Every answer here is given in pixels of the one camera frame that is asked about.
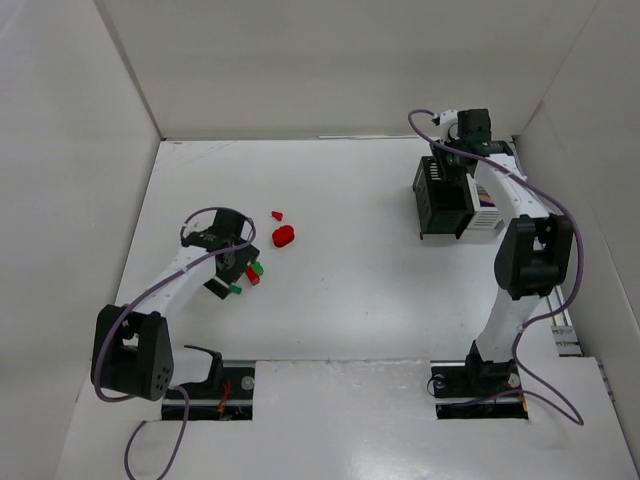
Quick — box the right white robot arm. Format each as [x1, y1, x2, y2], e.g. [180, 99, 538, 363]
[427, 109, 573, 398]

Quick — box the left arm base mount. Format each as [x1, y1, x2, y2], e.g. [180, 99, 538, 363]
[160, 345, 256, 422]

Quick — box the white two-cell container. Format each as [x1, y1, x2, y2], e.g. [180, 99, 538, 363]
[466, 174, 504, 234]

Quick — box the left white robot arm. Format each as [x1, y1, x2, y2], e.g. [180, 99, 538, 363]
[90, 207, 260, 403]

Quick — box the purple arched lego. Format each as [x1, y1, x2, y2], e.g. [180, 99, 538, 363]
[477, 186, 495, 208]

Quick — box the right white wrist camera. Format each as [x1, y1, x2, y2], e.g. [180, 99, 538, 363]
[432, 109, 458, 142]

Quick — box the red rounded lego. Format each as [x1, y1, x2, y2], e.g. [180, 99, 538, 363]
[272, 225, 295, 248]

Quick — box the red and green lego block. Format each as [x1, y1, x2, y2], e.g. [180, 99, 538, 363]
[245, 261, 264, 286]

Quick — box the black two-cell container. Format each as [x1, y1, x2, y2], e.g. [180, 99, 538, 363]
[412, 156, 475, 239]

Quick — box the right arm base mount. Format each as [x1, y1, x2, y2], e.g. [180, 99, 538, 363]
[427, 348, 529, 420]

